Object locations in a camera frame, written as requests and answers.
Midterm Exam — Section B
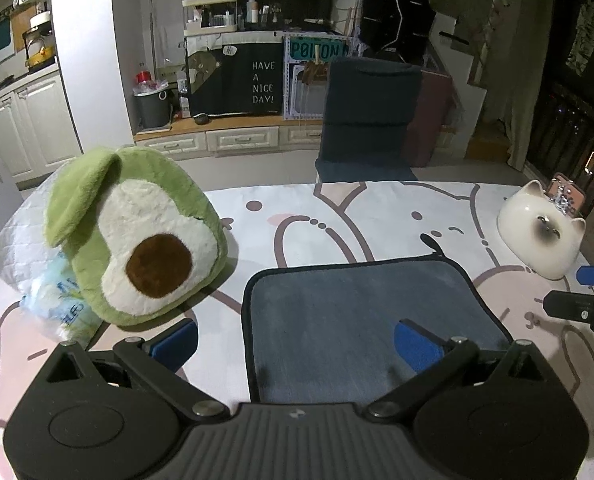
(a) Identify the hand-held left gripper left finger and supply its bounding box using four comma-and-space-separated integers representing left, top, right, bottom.
42, 318, 231, 422

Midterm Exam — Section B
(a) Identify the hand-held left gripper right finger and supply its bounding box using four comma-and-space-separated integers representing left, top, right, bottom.
366, 318, 554, 422

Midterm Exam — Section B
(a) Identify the grey towel with black edge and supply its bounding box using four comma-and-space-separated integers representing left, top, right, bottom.
240, 233, 513, 407

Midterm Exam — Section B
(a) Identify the white cat-shaped ceramic figure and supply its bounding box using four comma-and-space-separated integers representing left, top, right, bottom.
496, 178, 588, 281

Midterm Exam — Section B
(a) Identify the green avocado plush toy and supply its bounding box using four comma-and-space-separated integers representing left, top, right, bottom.
44, 145, 231, 331

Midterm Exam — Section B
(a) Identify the blue and white plastic packet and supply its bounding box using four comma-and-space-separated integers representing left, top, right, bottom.
19, 252, 104, 345

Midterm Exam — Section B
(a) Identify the printed cartoon blanket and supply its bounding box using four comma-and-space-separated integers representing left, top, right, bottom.
0, 179, 594, 480

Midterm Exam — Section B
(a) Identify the white quilted pillow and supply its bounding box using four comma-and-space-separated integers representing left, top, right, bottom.
0, 162, 79, 282

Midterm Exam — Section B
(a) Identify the low white drawer cabinet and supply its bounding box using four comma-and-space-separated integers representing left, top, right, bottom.
132, 114, 329, 162

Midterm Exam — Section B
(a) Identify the maroon box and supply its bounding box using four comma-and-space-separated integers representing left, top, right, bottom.
408, 70, 458, 169

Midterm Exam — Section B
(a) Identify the grey trash bin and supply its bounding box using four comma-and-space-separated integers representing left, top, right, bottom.
134, 86, 173, 129

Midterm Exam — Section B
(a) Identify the dark blue floor chair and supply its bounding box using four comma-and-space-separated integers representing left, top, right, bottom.
314, 56, 424, 184

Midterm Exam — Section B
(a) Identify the clear plastic bottle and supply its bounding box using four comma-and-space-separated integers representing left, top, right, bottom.
176, 77, 191, 119

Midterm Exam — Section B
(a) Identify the white kitchen cabinet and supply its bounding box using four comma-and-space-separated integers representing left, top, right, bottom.
0, 64, 81, 187

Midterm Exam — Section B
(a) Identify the black lettered cloth cover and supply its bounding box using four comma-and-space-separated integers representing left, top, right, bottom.
184, 42, 284, 117

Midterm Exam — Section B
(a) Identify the white perforated crate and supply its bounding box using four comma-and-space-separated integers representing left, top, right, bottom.
282, 32, 354, 122

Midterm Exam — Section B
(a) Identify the teal lettered sign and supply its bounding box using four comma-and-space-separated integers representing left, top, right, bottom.
289, 37, 351, 64

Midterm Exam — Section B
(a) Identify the white shelf rack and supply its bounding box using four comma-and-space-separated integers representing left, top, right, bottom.
181, 0, 241, 37

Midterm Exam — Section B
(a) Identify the yellow countertop appliance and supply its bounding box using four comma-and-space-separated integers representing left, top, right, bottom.
24, 12, 58, 70

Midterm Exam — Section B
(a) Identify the black hanging jacket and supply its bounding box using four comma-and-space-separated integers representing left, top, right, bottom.
359, 0, 436, 59

